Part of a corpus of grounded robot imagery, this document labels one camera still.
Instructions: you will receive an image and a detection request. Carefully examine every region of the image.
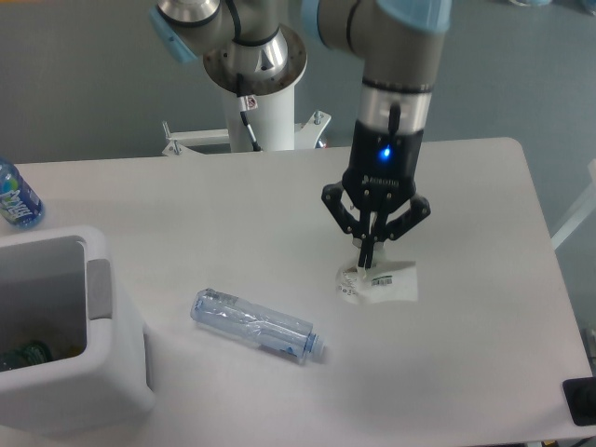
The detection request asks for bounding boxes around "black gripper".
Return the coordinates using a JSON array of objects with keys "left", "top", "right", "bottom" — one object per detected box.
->
[{"left": 321, "top": 121, "right": 431, "bottom": 269}]

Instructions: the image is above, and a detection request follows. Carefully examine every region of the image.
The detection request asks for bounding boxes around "white paper wrapper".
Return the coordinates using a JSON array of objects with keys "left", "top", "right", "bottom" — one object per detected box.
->
[{"left": 335, "top": 249, "right": 419, "bottom": 305}]

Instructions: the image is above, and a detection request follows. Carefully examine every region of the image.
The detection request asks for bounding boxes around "crushed clear plastic bottle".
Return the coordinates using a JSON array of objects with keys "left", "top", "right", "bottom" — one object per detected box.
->
[{"left": 190, "top": 288, "right": 325, "bottom": 360}]

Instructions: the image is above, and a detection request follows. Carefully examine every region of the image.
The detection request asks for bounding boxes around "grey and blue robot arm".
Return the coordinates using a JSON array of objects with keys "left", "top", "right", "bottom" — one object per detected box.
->
[{"left": 149, "top": 1, "right": 452, "bottom": 269}]

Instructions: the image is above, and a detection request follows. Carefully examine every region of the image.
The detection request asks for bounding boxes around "white plastic trash can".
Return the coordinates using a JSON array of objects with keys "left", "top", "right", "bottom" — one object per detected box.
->
[{"left": 1, "top": 226, "right": 156, "bottom": 436}]

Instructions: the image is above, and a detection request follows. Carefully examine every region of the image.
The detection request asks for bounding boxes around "green bottle inside trash can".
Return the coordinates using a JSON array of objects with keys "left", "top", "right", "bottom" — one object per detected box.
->
[{"left": 1, "top": 340, "right": 53, "bottom": 372}]

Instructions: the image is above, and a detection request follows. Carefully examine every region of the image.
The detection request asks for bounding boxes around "black device at table corner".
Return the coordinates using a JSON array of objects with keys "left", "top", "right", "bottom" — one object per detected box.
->
[{"left": 562, "top": 377, "right": 595, "bottom": 427}]

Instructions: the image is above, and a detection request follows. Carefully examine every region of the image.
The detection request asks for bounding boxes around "blue labelled drink bottle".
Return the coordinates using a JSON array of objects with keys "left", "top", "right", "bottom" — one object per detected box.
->
[{"left": 1, "top": 158, "right": 45, "bottom": 228}]

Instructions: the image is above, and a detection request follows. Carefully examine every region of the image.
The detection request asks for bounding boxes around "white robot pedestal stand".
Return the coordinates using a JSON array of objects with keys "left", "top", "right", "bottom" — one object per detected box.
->
[{"left": 162, "top": 83, "right": 332, "bottom": 156}]

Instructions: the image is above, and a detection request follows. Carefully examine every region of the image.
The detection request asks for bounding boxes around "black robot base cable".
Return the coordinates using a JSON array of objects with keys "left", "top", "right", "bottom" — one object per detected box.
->
[{"left": 235, "top": 73, "right": 264, "bottom": 153}]

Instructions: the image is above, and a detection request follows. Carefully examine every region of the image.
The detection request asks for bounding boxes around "white frame at right edge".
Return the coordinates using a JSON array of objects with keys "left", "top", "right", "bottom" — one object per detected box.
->
[{"left": 550, "top": 159, "right": 595, "bottom": 250}]

